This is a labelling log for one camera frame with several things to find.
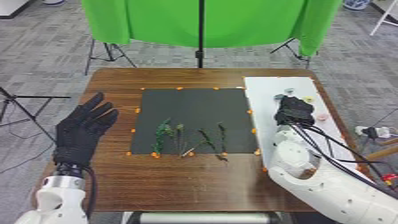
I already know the black stand pole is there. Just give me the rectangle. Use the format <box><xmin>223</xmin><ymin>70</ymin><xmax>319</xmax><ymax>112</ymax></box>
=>
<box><xmin>193</xmin><ymin>0</ymin><xmax>206</xmax><ymax>69</ymax></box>

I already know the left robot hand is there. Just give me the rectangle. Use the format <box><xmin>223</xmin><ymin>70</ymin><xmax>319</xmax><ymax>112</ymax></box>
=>
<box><xmin>51</xmin><ymin>92</ymin><xmax>120</xmax><ymax>168</ymax></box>

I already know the pale grey bar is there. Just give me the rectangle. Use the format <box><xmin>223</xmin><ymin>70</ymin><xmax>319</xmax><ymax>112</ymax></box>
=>
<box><xmin>126</xmin><ymin>212</ymin><xmax>280</xmax><ymax>224</ymax></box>

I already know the dark mat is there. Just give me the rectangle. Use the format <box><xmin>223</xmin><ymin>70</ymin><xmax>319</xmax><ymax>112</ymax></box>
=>
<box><xmin>129</xmin><ymin>87</ymin><xmax>259</xmax><ymax>155</ymax></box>

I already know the green sprig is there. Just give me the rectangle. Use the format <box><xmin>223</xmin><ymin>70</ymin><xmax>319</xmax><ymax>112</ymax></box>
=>
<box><xmin>149</xmin><ymin>117</ymin><xmax>174</xmax><ymax>156</ymax></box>
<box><xmin>179</xmin><ymin>128</ymin><xmax>218</xmax><ymax>158</ymax></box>
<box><xmin>172</xmin><ymin>123</ymin><xmax>186</xmax><ymax>157</ymax></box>
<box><xmin>214</xmin><ymin>121</ymin><xmax>230</xmax><ymax>163</ymax></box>

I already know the white sheet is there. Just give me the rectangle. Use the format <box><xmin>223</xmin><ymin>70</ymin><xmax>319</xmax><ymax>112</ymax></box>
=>
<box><xmin>241</xmin><ymin>76</ymin><xmax>346</xmax><ymax>158</ymax></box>

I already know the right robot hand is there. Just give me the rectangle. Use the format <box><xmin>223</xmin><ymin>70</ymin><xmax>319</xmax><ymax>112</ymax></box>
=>
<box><xmin>273</xmin><ymin>95</ymin><xmax>316</xmax><ymax>127</ymax></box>

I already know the blue and white vase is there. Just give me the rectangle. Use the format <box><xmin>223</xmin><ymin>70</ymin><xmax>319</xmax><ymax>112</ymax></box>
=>
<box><xmin>342</xmin><ymin>0</ymin><xmax>373</xmax><ymax>12</ymax></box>

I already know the black cable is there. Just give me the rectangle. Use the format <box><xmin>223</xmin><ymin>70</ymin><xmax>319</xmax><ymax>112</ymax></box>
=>
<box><xmin>298</xmin><ymin>123</ymin><xmax>398</xmax><ymax>199</ymax></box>

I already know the black tripod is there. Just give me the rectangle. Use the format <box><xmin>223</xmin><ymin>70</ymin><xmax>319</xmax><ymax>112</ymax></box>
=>
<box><xmin>0</xmin><ymin>87</ymin><xmax>72</xmax><ymax>143</ymax></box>

